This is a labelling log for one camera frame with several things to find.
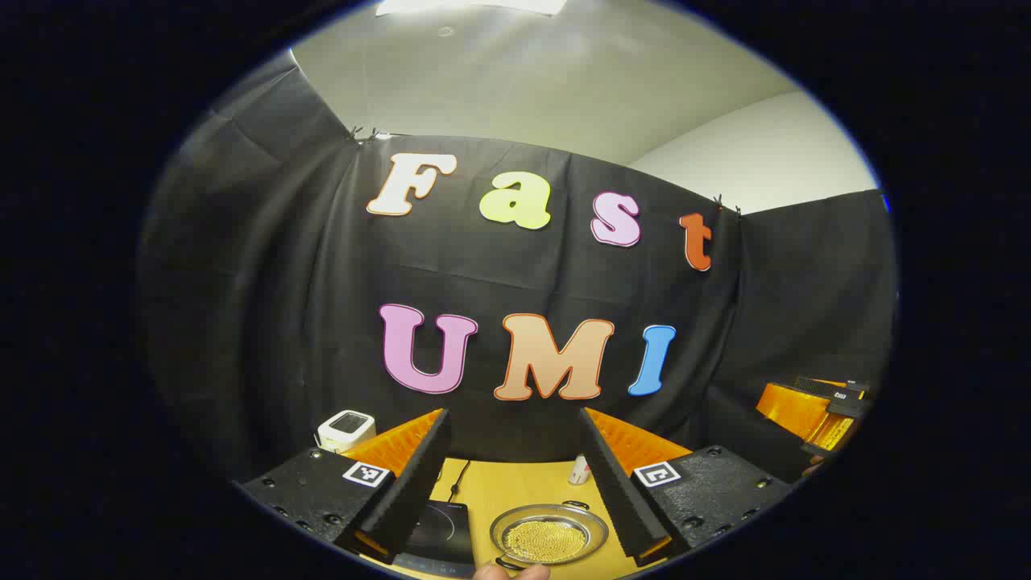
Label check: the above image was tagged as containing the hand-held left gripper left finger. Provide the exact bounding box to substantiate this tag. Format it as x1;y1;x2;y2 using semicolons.
240;408;452;565

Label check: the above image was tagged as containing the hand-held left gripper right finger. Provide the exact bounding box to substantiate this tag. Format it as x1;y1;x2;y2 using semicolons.
578;408;794;567

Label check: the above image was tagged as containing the black induction cooktop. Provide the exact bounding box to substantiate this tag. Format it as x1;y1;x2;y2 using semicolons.
392;499;476;579

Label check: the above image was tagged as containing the stainless steel pot black handle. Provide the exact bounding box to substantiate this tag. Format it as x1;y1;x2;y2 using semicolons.
489;500;611;571

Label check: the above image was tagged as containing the white toaster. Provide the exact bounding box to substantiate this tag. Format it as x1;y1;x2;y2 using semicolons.
317;410;377;454

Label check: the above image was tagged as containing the pile of yellow soybeans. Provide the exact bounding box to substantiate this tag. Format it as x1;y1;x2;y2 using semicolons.
505;520;587;563

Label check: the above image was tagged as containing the black backdrop cloth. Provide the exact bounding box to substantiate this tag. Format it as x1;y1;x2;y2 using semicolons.
137;48;899;492

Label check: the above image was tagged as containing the ceiling light panel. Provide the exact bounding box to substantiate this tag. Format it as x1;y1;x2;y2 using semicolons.
375;0;569;18

